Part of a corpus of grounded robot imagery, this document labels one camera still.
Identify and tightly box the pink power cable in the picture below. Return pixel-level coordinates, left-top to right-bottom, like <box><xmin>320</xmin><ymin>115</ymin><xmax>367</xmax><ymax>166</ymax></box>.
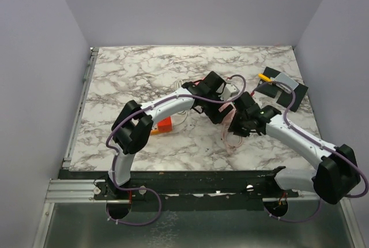
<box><xmin>220</xmin><ymin>109</ymin><xmax>246</xmax><ymax>154</ymax></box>

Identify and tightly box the white power cable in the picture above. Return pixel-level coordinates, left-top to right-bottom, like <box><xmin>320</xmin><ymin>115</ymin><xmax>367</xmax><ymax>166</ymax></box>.
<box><xmin>172</xmin><ymin>79</ymin><xmax>191</xmax><ymax>126</ymax></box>

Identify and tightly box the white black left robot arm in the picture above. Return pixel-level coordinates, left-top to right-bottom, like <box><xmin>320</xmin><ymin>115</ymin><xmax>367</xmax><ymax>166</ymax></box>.
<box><xmin>106</xmin><ymin>72</ymin><xmax>239</xmax><ymax>199</ymax></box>

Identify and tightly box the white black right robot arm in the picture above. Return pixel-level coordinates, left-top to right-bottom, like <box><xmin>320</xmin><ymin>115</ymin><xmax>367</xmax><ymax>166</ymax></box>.
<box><xmin>229</xmin><ymin>92</ymin><xmax>360</xmax><ymax>205</ymax></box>

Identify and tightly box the black flat box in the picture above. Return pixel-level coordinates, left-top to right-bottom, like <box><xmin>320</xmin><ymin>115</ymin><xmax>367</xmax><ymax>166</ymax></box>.
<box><xmin>276</xmin><ymin>82</ymin><xmax>309</xmax><ymax>113</ymax></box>

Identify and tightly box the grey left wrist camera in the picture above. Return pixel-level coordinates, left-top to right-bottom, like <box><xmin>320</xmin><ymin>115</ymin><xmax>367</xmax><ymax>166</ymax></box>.
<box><xmin>216</xmin><ymin>82</ymin><xmax>239</xmax><ymax>101</ymax></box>

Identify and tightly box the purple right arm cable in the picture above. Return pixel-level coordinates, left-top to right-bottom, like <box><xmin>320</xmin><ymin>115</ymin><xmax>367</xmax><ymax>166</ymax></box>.
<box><xmin>250</xmin><ymin>82</ymin><xmax>369</xmax><ymax>223</ymax></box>

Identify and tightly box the white grey network switch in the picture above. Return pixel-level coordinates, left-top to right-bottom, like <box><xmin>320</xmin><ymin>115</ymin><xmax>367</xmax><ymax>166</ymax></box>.
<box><xmin>273</xmin><ymin>73</ymin><xmax>299</xmax><ymax>93</ymax></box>

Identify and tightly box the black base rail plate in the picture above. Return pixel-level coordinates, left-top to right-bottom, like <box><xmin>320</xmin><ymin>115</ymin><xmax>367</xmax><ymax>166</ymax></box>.
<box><xmin>58</xmin><ymin>167</ymin><xmax>298</xmax><ymax>211</ymax></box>

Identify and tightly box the aluminium frame rail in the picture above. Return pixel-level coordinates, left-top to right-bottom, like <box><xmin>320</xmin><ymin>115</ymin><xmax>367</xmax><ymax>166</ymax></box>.
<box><xmin>35</xmin><ymin>46</ymin><xmax>364</xmax><ymax>247</ymax></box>

